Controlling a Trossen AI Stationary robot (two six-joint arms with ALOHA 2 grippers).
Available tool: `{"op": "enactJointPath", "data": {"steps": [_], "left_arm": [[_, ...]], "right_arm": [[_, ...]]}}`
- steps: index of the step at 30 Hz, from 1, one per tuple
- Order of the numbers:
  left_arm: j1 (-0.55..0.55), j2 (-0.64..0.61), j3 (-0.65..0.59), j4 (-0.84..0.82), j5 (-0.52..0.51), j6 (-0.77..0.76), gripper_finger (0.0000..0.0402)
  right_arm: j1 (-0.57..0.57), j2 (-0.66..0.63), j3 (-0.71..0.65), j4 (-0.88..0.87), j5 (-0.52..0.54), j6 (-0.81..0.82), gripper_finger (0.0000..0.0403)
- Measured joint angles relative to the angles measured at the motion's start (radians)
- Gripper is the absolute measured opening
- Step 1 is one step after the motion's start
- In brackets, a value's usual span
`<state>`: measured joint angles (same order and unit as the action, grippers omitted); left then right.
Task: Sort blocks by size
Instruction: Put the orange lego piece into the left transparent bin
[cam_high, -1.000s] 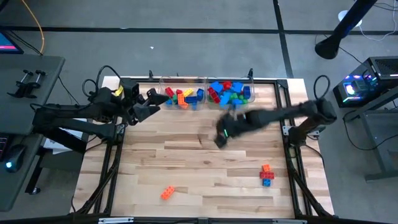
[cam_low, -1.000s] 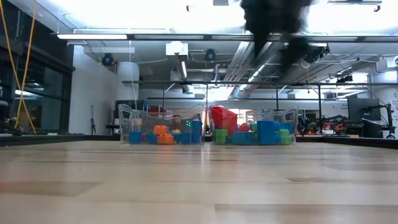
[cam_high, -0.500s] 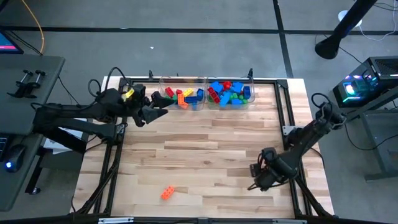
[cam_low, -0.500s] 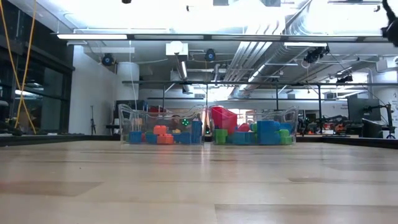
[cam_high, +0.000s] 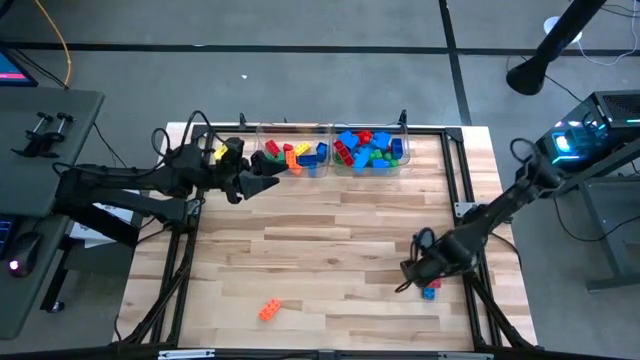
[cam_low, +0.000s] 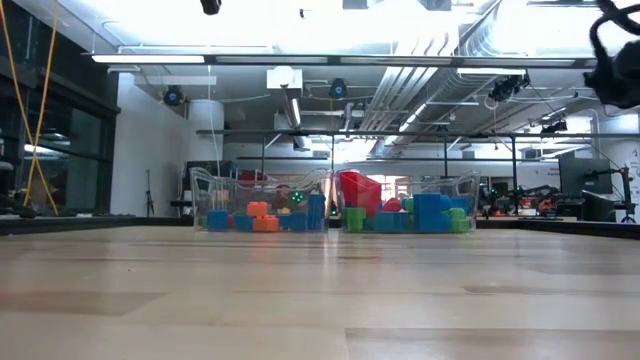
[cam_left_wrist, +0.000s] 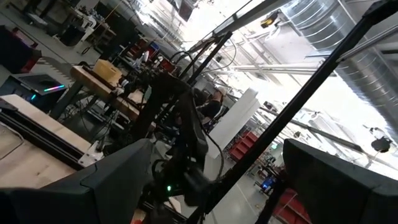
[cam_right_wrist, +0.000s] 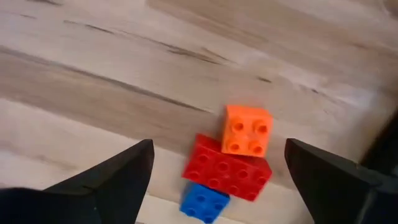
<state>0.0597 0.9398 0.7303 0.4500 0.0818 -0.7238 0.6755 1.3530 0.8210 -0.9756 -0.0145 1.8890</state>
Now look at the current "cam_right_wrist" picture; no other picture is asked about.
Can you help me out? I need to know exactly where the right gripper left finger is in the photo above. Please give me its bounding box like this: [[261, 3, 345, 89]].
[[0, 138, 155, 224]]

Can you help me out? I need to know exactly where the small blue square block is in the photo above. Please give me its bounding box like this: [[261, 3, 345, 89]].
[[178, 182, 231, 224]]

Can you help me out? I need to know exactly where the red eight-stud block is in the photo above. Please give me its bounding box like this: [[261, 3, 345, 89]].
[[182, 133, 274, 203]]

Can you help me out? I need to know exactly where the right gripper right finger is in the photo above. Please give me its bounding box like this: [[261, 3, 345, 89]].
[[284, 138, 398, 224]]

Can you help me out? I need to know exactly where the small orange square block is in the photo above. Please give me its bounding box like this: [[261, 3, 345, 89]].
[[220, 104, 274, 159]]

